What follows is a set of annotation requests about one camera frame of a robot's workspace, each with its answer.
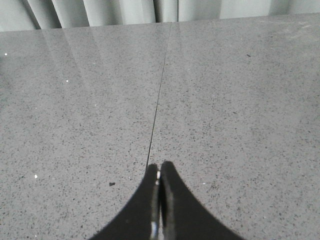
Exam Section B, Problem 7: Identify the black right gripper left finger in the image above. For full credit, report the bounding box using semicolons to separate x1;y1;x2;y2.
91;164;159;240

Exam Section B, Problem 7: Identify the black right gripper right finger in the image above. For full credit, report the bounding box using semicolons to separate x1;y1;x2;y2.
159;161;243;240

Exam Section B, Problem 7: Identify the grey pleated curtain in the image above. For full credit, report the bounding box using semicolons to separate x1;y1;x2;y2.
0;0;320;32

